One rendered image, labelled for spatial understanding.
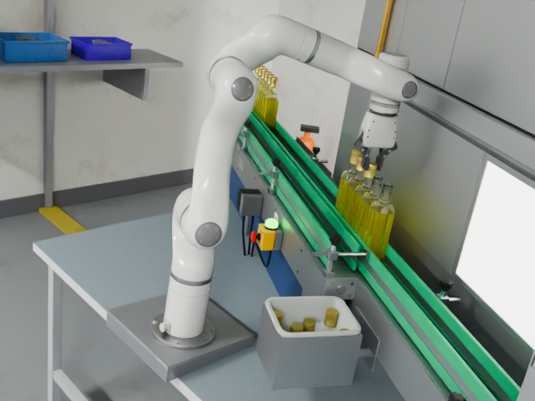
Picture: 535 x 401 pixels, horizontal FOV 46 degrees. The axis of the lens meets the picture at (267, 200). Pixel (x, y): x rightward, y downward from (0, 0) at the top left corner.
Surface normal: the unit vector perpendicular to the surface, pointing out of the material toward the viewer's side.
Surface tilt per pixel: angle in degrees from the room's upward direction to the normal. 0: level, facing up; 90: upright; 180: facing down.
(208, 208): 61
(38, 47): 90
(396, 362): 90
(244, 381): 0
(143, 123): 90
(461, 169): 90
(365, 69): 77
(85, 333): 0
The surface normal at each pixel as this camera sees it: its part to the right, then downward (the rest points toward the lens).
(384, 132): 0.28, 0.43
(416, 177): -0.96, -0.03
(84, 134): 0.67, 0.37
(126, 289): 0.14, -0.91
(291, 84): -0.72, 0.17
